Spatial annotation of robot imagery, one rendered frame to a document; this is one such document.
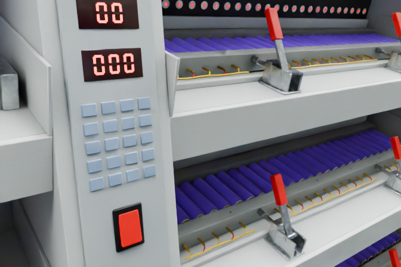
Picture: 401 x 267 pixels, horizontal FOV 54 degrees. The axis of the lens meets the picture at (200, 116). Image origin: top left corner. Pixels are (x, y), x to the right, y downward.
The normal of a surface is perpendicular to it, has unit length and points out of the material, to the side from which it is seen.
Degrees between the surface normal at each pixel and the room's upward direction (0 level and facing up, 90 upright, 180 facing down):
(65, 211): 90
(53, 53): 90
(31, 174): 109
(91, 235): 90
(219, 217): 19
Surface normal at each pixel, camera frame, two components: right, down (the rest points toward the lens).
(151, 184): 0.59, 0.08
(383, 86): 0.58, 0.41
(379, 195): 0.14, -0.90
